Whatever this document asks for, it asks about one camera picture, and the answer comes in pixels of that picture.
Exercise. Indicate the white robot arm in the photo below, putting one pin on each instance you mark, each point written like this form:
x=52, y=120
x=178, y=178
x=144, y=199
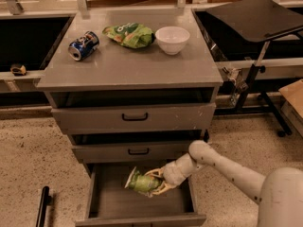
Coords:
x=279, y=195

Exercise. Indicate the black bar handle on floor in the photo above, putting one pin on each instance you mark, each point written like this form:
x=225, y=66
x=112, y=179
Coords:
x=45, y=200

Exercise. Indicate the green jalapeno kettle chip bag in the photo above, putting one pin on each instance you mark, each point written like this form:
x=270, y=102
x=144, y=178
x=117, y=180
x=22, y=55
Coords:
x=143, y=184

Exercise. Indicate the blue soda can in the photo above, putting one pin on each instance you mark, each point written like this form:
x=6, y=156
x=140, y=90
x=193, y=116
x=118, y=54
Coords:
x=84, y=46

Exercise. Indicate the grey drawer cabinet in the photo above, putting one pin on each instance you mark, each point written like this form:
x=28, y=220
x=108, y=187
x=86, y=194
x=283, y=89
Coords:
x=115, y=76

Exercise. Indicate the black laptop stand table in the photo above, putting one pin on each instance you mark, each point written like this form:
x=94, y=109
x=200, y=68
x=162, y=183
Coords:
x=258, y=46

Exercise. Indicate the grey open bottom drawer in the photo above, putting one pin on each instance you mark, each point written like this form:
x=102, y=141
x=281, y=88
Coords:
x=110, y=204

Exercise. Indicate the white bowl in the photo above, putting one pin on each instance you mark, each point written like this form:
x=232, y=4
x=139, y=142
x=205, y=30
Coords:
x=172, y=39

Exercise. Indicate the cardboard box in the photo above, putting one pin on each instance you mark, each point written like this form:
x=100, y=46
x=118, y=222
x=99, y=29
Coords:
x=293, y=105

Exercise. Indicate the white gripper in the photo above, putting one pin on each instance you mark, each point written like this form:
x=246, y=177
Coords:
x=171, y=174

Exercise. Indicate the grey top drawer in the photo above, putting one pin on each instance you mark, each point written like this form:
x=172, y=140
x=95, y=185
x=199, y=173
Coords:
x=134, y=119

